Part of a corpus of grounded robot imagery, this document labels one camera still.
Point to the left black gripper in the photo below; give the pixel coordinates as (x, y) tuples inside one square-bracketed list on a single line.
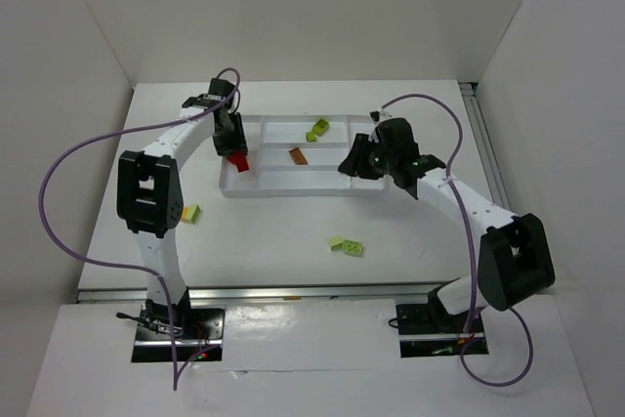
[(230, 145)]

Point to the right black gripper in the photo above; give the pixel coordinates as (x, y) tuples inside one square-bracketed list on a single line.
[(366, 155)]

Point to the dark green small lego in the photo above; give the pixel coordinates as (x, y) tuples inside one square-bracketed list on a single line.
[(309, 136)]

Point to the brown lego plate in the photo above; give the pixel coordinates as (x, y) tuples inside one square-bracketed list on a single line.
[(298, 157)]

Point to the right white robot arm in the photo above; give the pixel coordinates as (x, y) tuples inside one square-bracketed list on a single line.
[(510, 258)]

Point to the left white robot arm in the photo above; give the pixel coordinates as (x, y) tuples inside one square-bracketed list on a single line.
[(149, 191)]

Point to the green lego in tray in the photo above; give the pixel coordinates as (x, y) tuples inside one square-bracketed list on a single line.
[(320, 127)]

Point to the white compartment tray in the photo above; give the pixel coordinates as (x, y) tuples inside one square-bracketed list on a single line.
[(283, 163)]

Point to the pale green lego pair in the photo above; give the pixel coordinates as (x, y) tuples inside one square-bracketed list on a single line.
[(346, 246)]

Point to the yellow and green lego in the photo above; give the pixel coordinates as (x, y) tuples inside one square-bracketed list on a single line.
[(190, 214)]

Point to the aluminium rail right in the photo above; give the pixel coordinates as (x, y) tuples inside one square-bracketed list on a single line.
[(493, 168)]

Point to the aluminium rail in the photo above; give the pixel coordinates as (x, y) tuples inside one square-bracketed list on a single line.
[(493, 168), (268, 293)]

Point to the aluminium rail front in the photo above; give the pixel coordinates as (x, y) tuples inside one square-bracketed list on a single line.
[(268, 293)]

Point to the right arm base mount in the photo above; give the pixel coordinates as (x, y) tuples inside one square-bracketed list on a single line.
[(428, 330)]

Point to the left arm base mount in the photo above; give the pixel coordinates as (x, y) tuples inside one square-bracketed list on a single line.
[(202, 335)]

